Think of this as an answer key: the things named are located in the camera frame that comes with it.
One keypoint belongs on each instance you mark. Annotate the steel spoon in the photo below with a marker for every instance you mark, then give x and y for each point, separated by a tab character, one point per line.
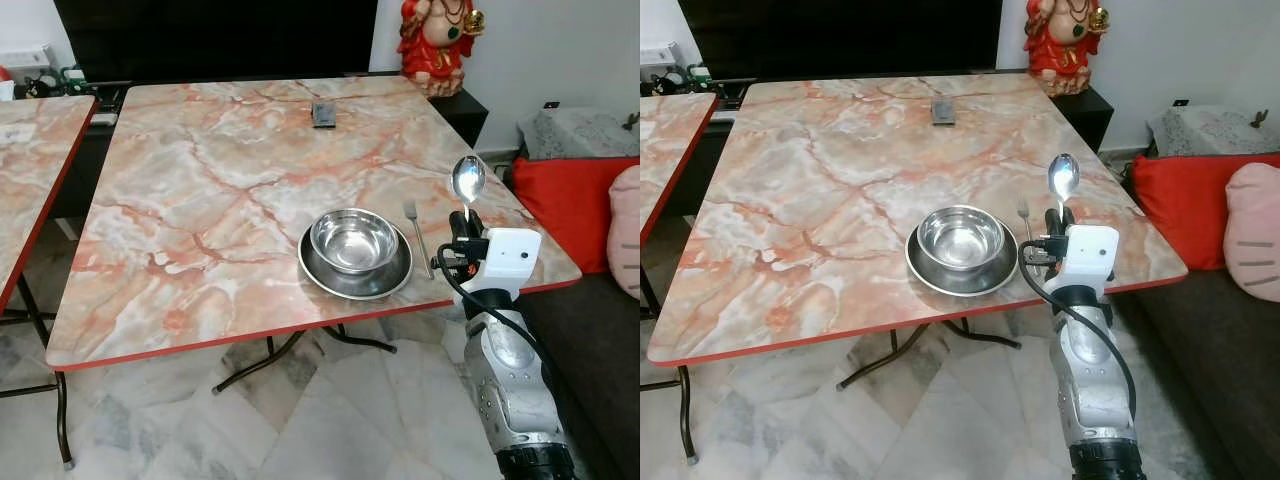
468	180
1063	178

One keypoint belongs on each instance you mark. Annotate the steel fork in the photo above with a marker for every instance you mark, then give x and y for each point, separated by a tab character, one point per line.
419	240
1025	218

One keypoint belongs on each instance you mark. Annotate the steel bowl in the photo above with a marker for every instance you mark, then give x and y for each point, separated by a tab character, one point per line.
354	240
961	237

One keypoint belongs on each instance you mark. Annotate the red cushion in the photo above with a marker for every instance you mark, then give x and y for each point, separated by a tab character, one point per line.
1180	205
570	205

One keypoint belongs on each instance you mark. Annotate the steel plate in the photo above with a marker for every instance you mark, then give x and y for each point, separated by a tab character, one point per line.
340	283
950	282

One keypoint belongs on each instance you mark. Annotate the grey patterned cushion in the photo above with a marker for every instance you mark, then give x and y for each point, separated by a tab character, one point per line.
1210	130
580	135

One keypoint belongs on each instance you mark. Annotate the pink striped pillow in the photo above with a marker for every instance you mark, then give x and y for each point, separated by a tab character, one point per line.
626	235
1255	230

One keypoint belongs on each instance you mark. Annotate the red seated figurine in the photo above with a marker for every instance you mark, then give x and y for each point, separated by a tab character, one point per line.
1062	50
436	50

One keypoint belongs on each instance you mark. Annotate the dark grey sofa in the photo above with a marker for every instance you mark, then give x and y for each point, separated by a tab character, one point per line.
590	370
1210	370

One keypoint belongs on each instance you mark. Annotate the marble-print side table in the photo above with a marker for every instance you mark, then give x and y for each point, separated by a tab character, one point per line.
30	170
668	150

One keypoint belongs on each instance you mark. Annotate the large marble-print folding table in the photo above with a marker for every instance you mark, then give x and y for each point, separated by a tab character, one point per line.
820	200
220	200

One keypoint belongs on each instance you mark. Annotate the black television screen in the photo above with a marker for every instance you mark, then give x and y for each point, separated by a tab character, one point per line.
840	38
215	40

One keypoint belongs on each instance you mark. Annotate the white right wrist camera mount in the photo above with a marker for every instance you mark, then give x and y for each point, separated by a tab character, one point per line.
1092	255
510	255

